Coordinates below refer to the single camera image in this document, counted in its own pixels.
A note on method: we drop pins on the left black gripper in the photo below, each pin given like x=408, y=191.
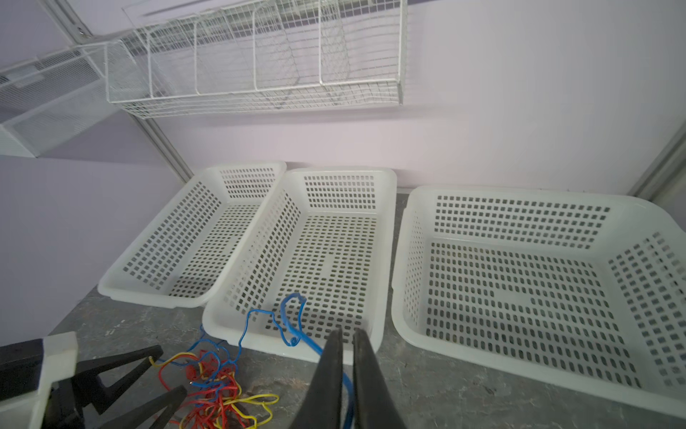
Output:
x=69, y=397

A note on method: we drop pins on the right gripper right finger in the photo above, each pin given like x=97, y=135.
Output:
x=373, y=402

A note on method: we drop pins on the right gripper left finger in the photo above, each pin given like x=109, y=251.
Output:
x=321, y=407

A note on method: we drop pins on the left white plastic basket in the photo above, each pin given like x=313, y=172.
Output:
x=181, y=258

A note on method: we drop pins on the white plastic basket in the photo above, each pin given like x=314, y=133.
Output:
x=584, y=291
x=317, y=256
x=181, y=258

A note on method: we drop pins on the middle white plastic basket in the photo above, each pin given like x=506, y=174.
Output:
x=317, y=256

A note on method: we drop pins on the right white plastic basket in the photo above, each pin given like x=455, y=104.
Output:
x=584, y=291

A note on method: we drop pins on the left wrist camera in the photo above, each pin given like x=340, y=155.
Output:
x=28, y=371

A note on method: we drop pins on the white mesh wall box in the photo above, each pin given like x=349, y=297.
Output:
x=49, y=100

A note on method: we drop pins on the white wire wall shelf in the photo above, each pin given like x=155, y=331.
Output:
x=261, y=57

